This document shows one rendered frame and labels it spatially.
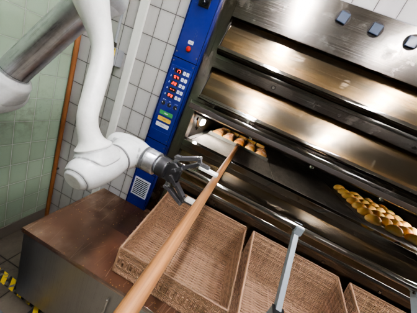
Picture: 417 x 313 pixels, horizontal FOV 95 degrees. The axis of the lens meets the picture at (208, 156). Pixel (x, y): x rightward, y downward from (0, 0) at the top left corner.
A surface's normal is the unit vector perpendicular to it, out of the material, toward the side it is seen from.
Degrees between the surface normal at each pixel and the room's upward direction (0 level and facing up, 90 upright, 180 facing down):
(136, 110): 90
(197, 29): 90
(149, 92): 90
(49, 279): 90
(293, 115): 70
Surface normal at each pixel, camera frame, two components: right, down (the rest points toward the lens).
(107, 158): 0.87, -0.09
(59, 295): -0.25, 0.22
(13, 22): 0.89, 0.44
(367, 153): -0.10, -0.10
